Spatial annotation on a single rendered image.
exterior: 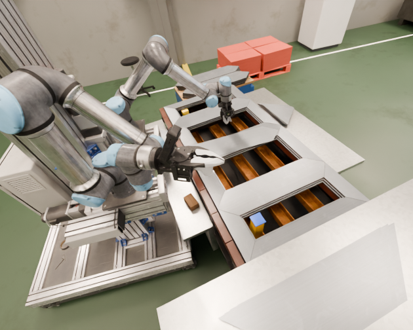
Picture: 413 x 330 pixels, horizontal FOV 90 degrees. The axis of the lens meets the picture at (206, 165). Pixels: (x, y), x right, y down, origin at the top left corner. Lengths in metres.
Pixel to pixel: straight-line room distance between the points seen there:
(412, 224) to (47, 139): 1.31
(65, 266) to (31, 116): 1.62
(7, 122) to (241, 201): 1.01
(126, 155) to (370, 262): 0.87
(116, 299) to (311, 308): 1.61
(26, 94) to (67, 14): 4.45
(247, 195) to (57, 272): 1.67
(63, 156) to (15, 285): 2.01
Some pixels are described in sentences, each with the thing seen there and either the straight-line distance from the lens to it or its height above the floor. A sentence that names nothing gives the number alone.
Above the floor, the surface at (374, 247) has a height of 1.07.
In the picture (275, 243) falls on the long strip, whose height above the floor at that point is 0.85.
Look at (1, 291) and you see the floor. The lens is 2.80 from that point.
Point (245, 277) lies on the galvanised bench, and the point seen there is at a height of 1.05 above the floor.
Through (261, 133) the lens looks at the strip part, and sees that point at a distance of 1.60.
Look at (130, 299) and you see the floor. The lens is 2.07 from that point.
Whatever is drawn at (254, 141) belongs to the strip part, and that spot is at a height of 0.85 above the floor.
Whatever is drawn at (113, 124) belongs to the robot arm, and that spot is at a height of 1.48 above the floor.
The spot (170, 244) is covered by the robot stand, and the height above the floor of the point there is 0.21.
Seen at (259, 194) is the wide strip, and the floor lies 0.85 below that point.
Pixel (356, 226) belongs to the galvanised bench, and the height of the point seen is 1.05.
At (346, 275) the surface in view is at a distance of 0.89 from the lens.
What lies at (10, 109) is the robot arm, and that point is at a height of 1.64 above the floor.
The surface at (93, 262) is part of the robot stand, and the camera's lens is 2.07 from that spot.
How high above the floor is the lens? 1.87
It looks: 47 degrees down
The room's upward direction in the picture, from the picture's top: 10 degrees counter-clockwise
